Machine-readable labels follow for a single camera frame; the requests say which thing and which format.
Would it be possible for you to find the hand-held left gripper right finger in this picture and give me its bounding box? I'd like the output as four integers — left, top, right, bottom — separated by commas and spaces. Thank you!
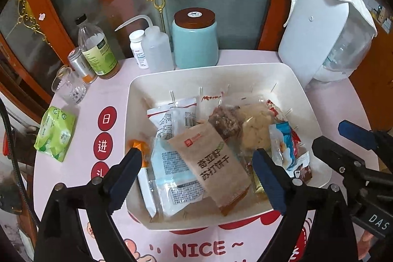
252, 148, 358, 262

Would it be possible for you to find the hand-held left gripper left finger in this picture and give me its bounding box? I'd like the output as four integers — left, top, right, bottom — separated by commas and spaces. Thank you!
34, 147, 144, 262

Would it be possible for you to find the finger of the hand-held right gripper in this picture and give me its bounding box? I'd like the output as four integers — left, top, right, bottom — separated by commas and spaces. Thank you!
311, 137, 369, 189
338, 120, 393, 151

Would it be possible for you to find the white and orange bar packet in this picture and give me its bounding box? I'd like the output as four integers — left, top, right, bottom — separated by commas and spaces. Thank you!
131, 139, 158, 218

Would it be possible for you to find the small brown and white packet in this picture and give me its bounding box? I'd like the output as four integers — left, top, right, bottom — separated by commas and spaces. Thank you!
287, 151, 313, 181

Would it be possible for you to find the small blue snack packet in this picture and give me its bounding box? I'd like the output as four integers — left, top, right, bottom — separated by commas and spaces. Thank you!
268, 121, 296, 171

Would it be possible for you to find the large clear blue-label bag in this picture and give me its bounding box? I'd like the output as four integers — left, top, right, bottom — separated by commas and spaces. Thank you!
150, 136, 206, 217

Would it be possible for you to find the pale yellow puffed cake packet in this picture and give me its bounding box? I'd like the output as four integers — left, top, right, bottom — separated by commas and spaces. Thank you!
241, 102, 274, 152

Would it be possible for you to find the brown cracker packet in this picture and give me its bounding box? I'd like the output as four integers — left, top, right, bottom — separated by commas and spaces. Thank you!
166, 122, 251, 209

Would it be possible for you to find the small white snack packet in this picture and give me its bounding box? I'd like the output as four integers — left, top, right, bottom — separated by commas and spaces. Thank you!
146, 97, 197, 140

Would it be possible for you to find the clear nut bar packet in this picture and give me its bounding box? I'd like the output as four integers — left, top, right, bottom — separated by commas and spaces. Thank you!
208, 104, 245, 140

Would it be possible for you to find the white plastic bin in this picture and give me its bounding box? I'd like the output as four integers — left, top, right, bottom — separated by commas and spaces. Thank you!
125, 62, 332, 232

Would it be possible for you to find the person's right hand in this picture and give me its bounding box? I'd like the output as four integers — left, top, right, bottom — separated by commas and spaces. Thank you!
357, 231, 374, 262

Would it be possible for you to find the wooden cabinet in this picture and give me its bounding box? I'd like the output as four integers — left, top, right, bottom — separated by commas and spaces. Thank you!
352, 19, 393, 134

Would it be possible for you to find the green wet wipes pack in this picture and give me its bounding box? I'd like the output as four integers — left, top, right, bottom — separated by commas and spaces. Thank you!
33, 106, 77, 163

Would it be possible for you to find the pink printed tablecloth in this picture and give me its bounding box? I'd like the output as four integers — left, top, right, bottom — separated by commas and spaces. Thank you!
32, 48, 374, 262

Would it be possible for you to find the white water dispenser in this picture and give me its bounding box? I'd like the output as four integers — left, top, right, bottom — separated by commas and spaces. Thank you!
278, 0, 378, 91

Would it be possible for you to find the clear glass measuring cup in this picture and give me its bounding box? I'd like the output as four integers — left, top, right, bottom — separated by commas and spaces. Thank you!
51, 65, 87, 106

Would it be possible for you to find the small metal can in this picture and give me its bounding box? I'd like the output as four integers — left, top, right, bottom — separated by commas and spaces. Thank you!
67, 47, 98, 85

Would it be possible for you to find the glass bottle with green label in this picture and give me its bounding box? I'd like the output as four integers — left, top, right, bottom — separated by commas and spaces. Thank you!
75, 14, 121, 79

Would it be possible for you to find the white pill bottle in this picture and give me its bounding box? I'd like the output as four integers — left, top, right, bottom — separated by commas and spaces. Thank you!
128, 29, 150, 69

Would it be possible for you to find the translucent wash bottle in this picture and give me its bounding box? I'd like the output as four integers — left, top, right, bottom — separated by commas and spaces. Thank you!
114, 14, 175, 72

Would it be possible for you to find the teal canister with brown lid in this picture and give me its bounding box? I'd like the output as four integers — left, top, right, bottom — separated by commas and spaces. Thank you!
171, 7, 219, 70

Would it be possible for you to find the wooden wall shelf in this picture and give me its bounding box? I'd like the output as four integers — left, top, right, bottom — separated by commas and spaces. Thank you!
359, 0, 393, 33

